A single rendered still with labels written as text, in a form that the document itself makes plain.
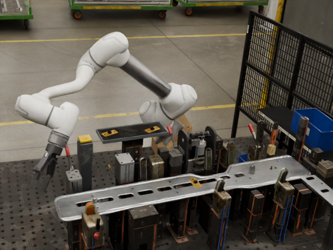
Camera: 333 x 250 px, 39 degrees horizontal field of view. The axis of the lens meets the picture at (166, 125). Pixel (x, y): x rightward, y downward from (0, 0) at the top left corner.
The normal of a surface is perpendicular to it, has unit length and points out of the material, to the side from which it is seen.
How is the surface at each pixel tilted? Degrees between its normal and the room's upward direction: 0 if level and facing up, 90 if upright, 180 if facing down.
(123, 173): 90
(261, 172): 0
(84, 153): 90
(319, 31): 92
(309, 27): 92
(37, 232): 0
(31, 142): 0
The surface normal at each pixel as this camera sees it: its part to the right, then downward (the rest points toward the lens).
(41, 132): 0.07, -0.89
